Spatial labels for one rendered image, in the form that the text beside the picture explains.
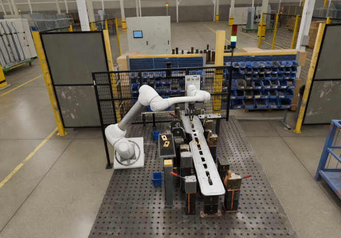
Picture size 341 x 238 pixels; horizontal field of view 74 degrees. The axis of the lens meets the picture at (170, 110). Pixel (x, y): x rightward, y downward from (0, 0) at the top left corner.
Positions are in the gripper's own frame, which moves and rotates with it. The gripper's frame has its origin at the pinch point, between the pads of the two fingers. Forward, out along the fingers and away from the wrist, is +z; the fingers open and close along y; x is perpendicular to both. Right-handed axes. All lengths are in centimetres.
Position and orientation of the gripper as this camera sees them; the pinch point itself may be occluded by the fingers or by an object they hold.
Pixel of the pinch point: (191, 117)
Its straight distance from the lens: 277.2
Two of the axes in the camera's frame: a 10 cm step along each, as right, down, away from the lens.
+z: 0.3, 9.1, 4.1
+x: -0.7, -4.1, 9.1
